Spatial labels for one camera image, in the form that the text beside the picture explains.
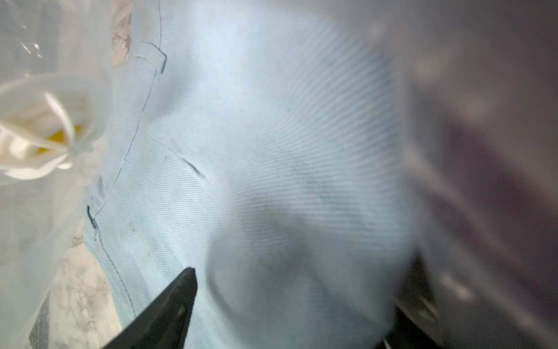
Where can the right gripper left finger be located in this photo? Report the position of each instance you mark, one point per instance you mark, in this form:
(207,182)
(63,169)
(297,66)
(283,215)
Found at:
(165,322)

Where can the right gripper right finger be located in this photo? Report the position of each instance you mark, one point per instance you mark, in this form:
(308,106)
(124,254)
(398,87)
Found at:
(413,329)

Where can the clear plastic vacuum bag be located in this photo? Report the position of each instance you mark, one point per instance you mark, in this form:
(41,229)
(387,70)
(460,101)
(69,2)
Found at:
(478,101)

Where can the light blue trousers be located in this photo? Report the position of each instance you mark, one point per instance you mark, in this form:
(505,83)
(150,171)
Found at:
(260,143)

